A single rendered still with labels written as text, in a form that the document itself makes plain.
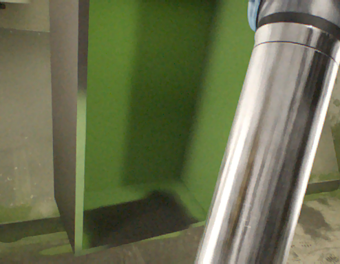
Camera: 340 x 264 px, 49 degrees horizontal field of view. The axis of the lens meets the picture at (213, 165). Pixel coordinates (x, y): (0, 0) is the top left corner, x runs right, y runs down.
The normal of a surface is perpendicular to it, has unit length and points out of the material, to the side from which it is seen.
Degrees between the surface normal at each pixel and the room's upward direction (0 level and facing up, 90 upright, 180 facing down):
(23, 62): 57
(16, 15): 90
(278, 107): 64
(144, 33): 102
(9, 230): 91
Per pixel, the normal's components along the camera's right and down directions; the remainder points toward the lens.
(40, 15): 0.44, 0.40
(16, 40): 0.44, -0.17
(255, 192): -0.14, -0.08
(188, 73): 0.50, 0.56
